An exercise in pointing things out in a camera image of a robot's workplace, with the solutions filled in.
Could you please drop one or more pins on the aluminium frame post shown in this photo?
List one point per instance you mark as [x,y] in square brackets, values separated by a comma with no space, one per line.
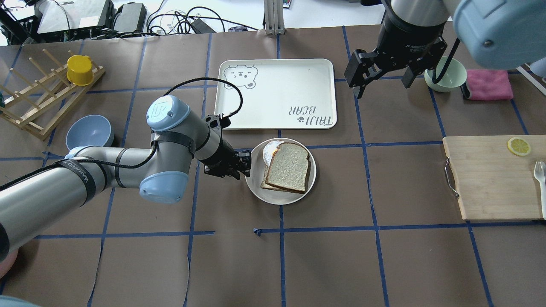
[274,17]

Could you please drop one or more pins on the blue bowl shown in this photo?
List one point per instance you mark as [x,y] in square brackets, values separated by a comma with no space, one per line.
[91,130]

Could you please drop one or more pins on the white plastic cutlery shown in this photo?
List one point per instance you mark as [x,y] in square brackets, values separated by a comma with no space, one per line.
[539,175]

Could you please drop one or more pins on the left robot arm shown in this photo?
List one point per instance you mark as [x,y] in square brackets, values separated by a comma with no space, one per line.
[33,202]

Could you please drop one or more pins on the fried egg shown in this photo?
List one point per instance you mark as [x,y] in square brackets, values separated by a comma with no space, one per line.
[269,150]

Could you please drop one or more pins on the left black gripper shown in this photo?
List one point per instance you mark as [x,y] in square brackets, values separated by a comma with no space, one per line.
[220,155]

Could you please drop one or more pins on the wooden cutting board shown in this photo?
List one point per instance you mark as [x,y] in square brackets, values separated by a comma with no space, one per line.
[491,182]

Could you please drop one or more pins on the wooden cup rack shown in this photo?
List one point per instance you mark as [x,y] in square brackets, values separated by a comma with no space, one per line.
[44,102]

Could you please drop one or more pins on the yellow cup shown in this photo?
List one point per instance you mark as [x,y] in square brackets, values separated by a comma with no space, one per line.
[80,70]

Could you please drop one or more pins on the bread slice on plate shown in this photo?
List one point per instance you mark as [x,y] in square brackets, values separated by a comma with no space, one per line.
[266,186]

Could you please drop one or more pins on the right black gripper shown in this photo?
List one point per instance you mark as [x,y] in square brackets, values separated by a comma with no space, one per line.
[400,44]

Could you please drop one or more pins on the green bowl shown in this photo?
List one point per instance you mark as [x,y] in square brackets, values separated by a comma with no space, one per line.
[455,76]

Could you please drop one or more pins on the white bread slice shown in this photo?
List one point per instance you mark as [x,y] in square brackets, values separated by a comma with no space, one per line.
[289,167]

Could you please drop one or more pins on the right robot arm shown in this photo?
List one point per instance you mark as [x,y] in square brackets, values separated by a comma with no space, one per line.
[499,35]

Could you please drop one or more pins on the black computer box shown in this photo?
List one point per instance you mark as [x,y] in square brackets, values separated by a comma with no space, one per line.
[74,15]

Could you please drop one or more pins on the white bear tray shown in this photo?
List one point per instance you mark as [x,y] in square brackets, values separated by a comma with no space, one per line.
[278,94]

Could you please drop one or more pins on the lemon slice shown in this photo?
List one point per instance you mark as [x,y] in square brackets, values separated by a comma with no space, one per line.
[519,146]

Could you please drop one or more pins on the pink cloth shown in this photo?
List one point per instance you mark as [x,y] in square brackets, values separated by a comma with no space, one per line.
[487,85]

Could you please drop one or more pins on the white round plate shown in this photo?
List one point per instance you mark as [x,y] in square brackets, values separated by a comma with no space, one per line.
[257,173]

